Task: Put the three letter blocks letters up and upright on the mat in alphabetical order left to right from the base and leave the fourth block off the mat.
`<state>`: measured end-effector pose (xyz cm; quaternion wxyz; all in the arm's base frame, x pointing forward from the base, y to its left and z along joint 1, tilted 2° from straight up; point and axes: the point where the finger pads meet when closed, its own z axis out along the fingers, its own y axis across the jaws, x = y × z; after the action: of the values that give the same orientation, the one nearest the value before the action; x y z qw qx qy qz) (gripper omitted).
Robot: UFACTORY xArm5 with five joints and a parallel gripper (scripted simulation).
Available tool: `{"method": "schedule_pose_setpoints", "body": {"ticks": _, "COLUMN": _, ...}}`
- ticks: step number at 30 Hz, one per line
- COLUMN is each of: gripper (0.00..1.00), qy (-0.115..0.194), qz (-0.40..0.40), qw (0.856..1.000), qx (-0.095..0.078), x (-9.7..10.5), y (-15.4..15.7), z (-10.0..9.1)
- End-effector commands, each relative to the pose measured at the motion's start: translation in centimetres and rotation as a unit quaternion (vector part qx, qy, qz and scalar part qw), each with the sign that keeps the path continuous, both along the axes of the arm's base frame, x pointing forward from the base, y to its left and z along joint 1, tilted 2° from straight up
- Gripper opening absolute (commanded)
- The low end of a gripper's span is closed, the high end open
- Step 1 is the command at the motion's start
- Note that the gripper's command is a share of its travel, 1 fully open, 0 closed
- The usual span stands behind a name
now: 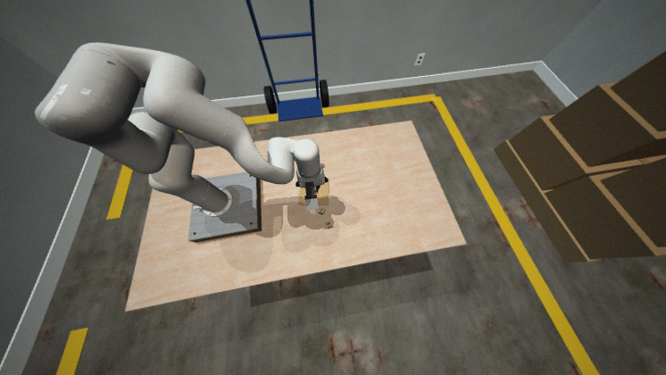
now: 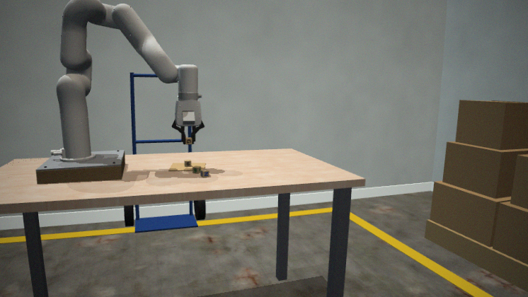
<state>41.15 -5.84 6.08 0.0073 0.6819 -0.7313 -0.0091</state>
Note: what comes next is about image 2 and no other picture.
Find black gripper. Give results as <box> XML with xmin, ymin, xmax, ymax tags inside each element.
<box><xmin>172</xmin><ymin>100</ymin><xmax>205</xmax><ymax>144</ymax></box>

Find tan flat mat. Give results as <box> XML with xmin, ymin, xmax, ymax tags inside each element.
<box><xmin>168</xmin><ymin>163</ymin><xmax>206</xmax><ymax>171</ymax></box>

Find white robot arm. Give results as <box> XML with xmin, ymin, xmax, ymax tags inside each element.
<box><xmin>51</xmin><ymin>0</ymin><xmax>202</xmax><ymax>163</ymax></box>

